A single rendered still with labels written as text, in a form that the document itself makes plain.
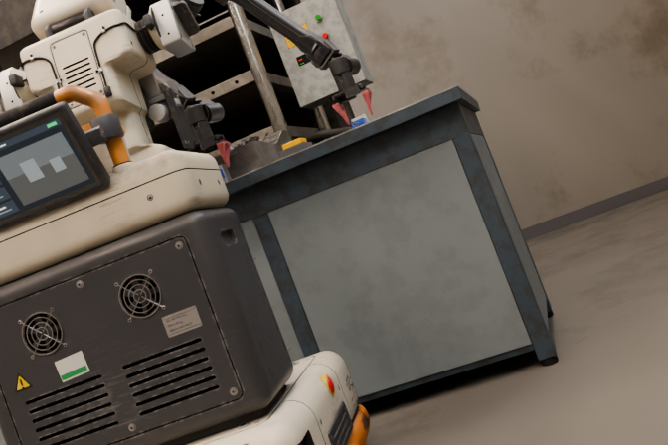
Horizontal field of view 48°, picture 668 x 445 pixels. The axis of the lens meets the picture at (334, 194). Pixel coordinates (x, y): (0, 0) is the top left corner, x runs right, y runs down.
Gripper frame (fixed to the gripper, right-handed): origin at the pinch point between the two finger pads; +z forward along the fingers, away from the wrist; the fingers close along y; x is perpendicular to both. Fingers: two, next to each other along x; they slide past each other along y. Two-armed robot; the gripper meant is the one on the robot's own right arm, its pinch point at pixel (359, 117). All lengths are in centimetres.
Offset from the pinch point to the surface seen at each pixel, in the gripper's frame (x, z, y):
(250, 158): 17.7, -0.1, 32.3
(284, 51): -70, -46, 32
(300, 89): -70, -28, 32
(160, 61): -68, -65, 84
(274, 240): 20.1, 25.7, 33.9
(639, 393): 63, 85, -45
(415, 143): 20.3, 15.2, -15.7
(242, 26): -58, -59, 41
